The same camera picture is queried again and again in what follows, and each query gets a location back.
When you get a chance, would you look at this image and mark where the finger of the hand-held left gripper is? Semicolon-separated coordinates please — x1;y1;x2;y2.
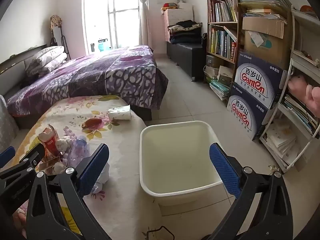
0;142;47;180
0;146;16;168

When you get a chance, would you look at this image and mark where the white curtain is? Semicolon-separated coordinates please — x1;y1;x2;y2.
136;0;151;48

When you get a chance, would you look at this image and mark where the stack of folded clothes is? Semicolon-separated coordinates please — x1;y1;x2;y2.
168;20;202;44

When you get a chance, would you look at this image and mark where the reddish brown wrapper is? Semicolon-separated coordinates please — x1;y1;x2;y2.
82;118;103;130

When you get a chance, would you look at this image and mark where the black bench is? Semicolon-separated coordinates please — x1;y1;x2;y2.
167;42;207;81

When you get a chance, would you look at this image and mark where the window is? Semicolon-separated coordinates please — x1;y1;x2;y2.
82;0;140;53

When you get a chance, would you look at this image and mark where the purple patterned blanket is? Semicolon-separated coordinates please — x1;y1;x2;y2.
6;45;169;117

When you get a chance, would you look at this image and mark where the row of thick books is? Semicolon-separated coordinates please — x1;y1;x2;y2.
209;26;238;63

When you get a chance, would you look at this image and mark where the stack of white booklets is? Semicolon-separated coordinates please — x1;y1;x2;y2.
264;122;301;166

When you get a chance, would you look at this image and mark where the teal box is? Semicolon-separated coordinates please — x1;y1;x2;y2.
97;39;109;52

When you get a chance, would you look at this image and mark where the navy water carton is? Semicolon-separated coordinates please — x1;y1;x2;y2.
227;82;276;141
234;52;285;111

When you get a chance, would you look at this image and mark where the white tissue pack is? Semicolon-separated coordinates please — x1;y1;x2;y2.
108;105;132;121

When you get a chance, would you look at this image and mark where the crushed clear plastic bottle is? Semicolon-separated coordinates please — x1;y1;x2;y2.
64;135;91;167

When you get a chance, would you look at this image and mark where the person's left hand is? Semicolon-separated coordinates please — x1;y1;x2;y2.
11;206;28;239

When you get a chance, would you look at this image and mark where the black coat stand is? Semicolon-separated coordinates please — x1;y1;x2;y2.
49;15;72;60

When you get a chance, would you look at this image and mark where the folded floral quilt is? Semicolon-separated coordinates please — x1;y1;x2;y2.
25;46;68;77

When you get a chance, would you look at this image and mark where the pink plush toy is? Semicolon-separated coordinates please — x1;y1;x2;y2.
287;74;320;118

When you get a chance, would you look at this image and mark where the crumpled red paper cup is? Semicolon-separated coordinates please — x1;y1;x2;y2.
38;124;61;159

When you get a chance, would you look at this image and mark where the pink cabinet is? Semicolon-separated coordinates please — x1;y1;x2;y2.
164;7;194;43

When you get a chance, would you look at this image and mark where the row of thin books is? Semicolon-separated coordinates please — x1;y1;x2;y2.
209;0;238;23

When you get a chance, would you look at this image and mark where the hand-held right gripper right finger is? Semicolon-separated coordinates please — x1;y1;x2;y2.
207;143;293;240

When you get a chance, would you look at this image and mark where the white metal rack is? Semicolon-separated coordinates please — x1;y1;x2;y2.
259;9;320;173

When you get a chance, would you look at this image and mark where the pile of books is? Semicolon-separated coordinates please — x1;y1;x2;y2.
204;55;235;102

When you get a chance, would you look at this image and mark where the crumpled white tissue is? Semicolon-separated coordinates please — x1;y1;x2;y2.
55;136;73;153

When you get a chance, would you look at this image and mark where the stack of paper folders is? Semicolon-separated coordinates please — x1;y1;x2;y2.
238;0;292;22

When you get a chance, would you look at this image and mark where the wooden bookshelf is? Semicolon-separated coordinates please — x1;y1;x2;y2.
204;0;245;67

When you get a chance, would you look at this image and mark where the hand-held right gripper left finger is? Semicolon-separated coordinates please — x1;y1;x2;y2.
25;143;113;240

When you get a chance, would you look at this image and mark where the white diaper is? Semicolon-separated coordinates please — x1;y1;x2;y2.
91;163;110;194

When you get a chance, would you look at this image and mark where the brown cardboard box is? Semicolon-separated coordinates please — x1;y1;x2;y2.
242;16;292;70

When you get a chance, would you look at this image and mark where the grey patterned cloth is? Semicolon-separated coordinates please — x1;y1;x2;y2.
0;94;19;151

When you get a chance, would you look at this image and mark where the dark wooden headboard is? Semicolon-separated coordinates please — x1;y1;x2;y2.
0;44;48;73

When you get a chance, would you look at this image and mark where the black cable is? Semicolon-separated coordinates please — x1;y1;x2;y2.
147;226;175;240

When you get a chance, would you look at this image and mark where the white plastic trash bin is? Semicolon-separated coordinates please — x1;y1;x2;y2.
139;120;227;217

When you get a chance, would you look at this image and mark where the floral table cloth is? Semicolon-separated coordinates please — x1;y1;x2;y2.
10;95;163;240

